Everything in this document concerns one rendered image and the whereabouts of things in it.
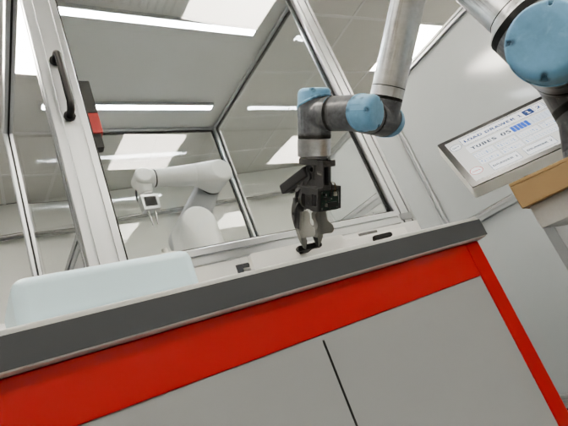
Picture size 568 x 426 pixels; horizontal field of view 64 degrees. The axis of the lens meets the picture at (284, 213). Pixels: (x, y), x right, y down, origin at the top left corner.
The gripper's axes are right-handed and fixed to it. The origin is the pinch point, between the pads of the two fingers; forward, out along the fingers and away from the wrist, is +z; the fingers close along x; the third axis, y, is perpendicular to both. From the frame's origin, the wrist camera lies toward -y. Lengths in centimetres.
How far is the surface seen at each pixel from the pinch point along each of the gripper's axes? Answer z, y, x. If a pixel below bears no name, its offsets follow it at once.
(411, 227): 6, -10, 51
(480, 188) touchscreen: -7, 3, 67
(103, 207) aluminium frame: -10.4, -22.2, -40.8
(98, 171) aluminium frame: -18, -27, -40
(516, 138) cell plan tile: -21, 4, 86
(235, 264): 5.4, -10.5, -14.6
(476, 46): -66, -63, 167
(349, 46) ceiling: -89, -202, 210
